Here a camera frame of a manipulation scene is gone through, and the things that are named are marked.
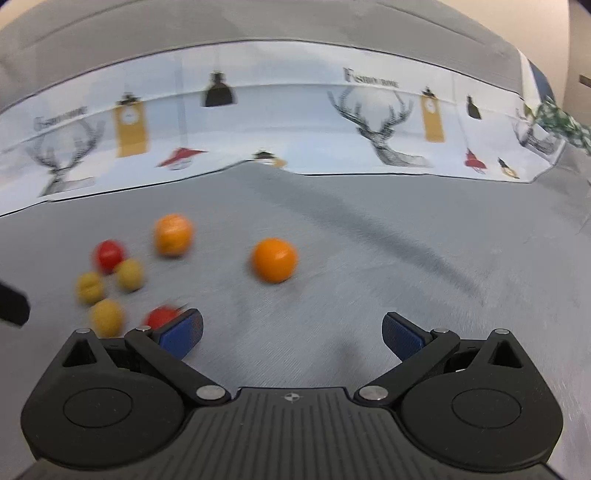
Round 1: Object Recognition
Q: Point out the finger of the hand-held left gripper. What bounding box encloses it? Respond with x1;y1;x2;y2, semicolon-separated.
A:
0;279;31;328

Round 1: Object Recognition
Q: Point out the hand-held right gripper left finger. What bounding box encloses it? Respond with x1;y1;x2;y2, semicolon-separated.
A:
44;308;232;408

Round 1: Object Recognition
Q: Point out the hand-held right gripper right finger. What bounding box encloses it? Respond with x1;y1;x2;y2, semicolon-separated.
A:
353;312;540;408

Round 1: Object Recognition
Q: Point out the red cherry tomato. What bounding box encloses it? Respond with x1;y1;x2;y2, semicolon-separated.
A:
144;305;183;330
92;239;127;274

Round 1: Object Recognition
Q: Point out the small yellow plum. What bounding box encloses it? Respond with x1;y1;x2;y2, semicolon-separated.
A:
90;298;125;337
75;271;105;305
114;258;145;292

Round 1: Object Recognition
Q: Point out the orange tangerine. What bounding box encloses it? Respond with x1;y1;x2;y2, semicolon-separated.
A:
153;213;195;257
250;237;298;284

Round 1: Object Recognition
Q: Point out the grey bedsheet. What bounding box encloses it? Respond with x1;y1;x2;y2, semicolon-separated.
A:
0;148;591;480

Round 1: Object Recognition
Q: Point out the deer-print grey duvet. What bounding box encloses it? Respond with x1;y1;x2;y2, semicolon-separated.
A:
0;0;573;217

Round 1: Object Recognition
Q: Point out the green checked cloth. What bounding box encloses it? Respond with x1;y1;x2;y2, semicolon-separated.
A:
531;95;591;155

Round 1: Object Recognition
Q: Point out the blue mattress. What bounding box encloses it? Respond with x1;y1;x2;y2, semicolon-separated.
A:
529;60;557;109

